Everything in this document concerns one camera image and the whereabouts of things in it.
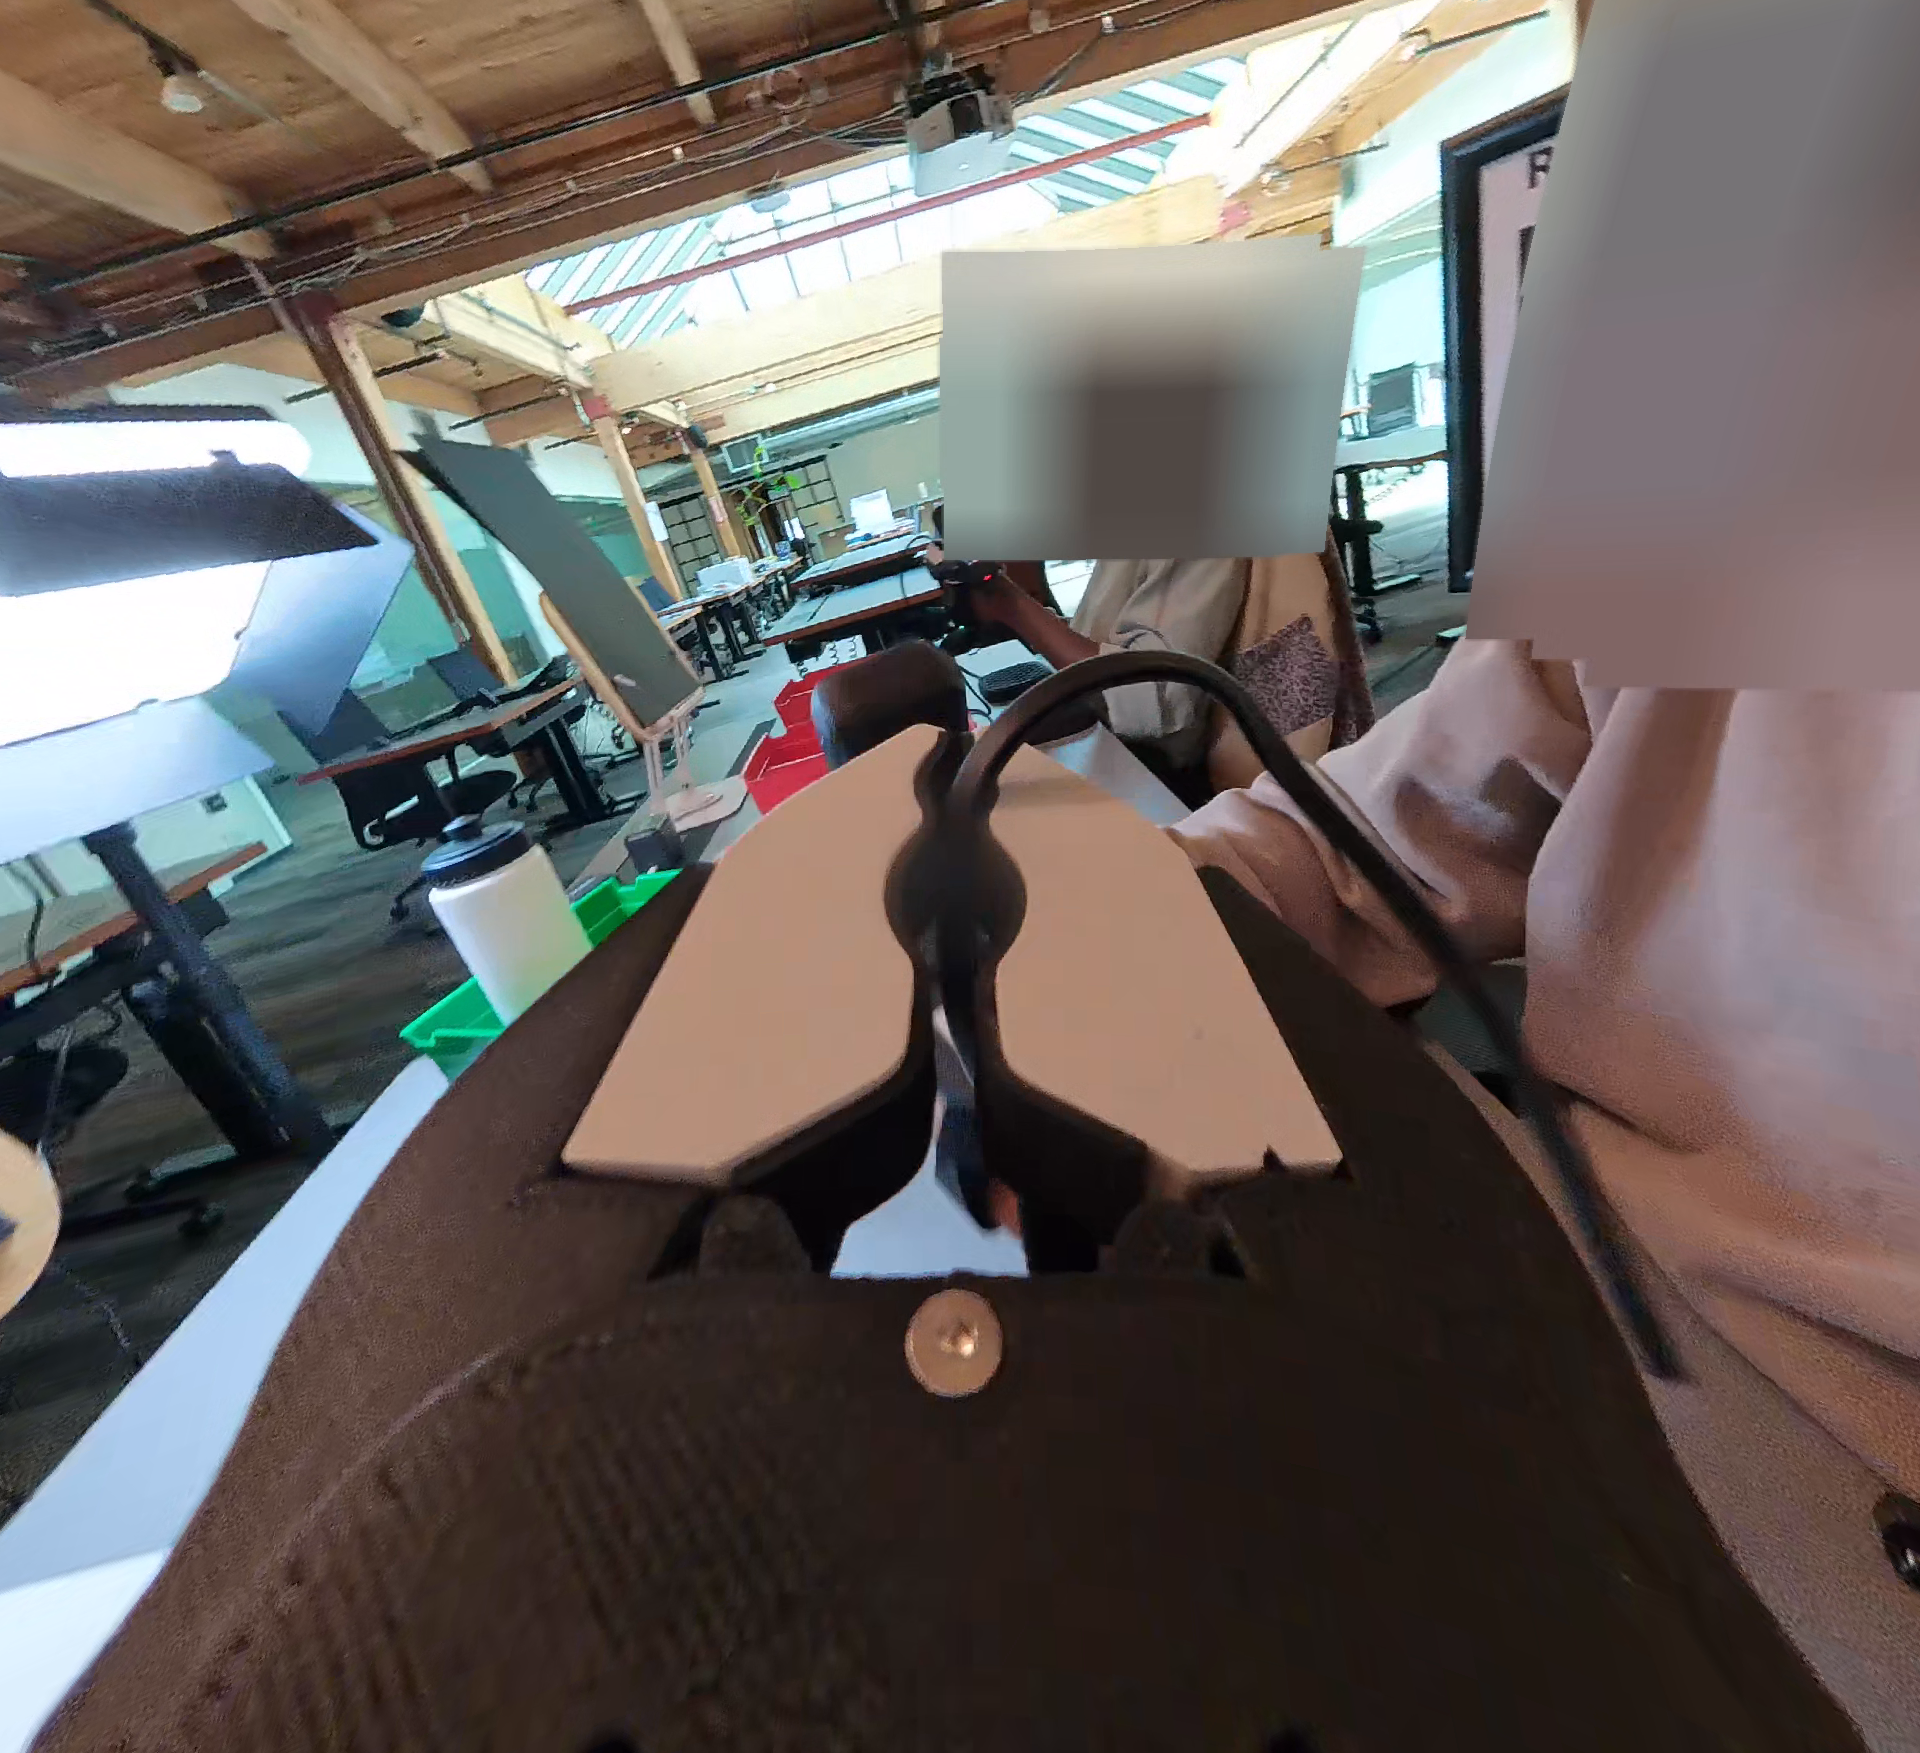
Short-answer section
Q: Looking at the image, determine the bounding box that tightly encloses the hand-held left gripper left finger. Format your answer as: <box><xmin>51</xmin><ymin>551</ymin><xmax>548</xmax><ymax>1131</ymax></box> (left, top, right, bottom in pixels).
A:
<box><xmin>560</xmin><ymin>724</ymin><xmax>972</xmax><ymax>1271</ymax></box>

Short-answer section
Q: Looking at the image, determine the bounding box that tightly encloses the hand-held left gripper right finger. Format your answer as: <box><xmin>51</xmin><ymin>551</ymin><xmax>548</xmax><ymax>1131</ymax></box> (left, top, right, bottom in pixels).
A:
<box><xmin>975</xmin><ymin>739</ymin><xmax>1348</xmax><ymax>1277</ymax></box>

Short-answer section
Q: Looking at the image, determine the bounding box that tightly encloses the red open-front bin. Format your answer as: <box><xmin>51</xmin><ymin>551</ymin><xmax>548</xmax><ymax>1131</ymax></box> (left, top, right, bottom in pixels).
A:
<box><xmin>741</xmin><ymin>730</ymin><xmax>833</xmax><ymax>818</ymax></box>

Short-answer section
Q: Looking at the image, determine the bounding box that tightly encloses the white bottle with black cap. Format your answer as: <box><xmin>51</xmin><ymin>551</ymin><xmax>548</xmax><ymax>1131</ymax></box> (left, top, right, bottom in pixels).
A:
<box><xmin>418</xmin><ymin>819</ymin><xmax>595</xmax><ymax>1023</ymax></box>

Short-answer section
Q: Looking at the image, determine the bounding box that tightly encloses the black cable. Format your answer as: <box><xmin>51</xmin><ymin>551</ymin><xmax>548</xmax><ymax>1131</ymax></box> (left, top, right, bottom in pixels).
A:
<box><xmin>883</xmin><ymin>649</ymin><xmax>1683</xmax><ymax>1381</ymax></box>

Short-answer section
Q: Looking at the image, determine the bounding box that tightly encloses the green plastic bin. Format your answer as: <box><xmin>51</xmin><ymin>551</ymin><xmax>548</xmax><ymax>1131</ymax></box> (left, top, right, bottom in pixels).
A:
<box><xmin>397</xmin><ymin>866</ymin><xmax>683</xmax><ymax>1083</ymax></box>

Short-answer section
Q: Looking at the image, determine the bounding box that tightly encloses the dark top work table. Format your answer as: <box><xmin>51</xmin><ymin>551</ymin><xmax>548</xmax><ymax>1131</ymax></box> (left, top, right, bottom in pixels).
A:
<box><xmin>761</xmin><ymin>567</ymin><xmax>964</xmax><ymax>658</ymax></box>

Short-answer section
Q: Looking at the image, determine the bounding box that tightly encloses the green potted plant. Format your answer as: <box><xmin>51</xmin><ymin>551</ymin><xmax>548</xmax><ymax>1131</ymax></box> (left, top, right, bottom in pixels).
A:
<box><xmin>734</xmin><ymin>432</ymin><xmax>812</xmax><ymax>530</ymax></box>

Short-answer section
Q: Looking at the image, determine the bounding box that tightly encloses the dark tilted board on stand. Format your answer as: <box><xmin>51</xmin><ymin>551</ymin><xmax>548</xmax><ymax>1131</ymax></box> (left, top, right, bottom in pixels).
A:
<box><xmin>397</xmin><ymin>432</ymin><xmax>753</xmax><ymax>832</ymax></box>

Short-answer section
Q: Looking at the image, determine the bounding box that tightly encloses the wooden top office desk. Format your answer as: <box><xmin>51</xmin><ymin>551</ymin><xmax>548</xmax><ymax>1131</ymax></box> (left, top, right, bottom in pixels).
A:
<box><xmin>0</xmin><ymin>841</ymin><xmax>272</xmax><ymax>1186</ymax></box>
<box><xmin>302</xmin><ymin>679</ymin><xmax>629</xmax><ymax>832</ymax></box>

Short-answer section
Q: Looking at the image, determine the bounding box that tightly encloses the black office chair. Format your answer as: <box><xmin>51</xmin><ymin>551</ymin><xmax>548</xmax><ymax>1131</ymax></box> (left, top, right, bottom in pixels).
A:
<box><xmin>0</xmin><ymin>1002</ymin><xmax>227</xmax><ymax>1236</ymax></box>
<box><xmin>285</xmin><ymin>689</ymin><xmax>518</xmax><ymax>922</ymax></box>

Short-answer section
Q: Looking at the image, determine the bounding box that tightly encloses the ceiling projector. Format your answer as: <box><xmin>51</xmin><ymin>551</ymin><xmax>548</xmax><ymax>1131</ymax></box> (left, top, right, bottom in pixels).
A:
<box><xmin>901</xmin><ymin>56</ymin><xmax>1013</xmax><ymax>200</ymax></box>

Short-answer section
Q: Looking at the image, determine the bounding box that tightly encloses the person's beige sweater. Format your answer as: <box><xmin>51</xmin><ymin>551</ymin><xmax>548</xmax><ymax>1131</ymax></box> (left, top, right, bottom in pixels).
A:
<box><xmin>1522</xmin><ymin>673</ymin><xmax>1920</xmax><ymax>1753</ymax></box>

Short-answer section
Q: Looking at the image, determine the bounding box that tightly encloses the black light stand pole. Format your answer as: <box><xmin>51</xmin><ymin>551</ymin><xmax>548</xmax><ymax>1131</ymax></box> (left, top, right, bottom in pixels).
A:
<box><xmin>81</xmin><ymin>825</ymin><xmax>332</xmax><ymax>1160</ymax></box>

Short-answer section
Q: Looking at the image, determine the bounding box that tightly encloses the framed poster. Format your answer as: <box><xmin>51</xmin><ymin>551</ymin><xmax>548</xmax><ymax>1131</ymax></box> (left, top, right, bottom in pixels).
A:
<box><xmin>1440</xmin><ymin>89</ymin><xmax>1569</xmax><ymax>597</ymax></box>

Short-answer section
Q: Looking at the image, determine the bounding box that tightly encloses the studio light panel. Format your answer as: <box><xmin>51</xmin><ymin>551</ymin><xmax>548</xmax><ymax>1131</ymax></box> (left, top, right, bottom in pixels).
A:
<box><xmin>0</xmin><ymin>407</ymin><xmax>415</xmax><ymax>860</ymax></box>

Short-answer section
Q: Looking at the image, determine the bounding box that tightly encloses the black board with wooden rim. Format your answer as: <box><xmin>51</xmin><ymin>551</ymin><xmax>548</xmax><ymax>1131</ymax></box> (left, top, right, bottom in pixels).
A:
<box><xmin>0</xmin><ymin>1129</ymin><xmax>64</xmax><ymax>1322</ymax></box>

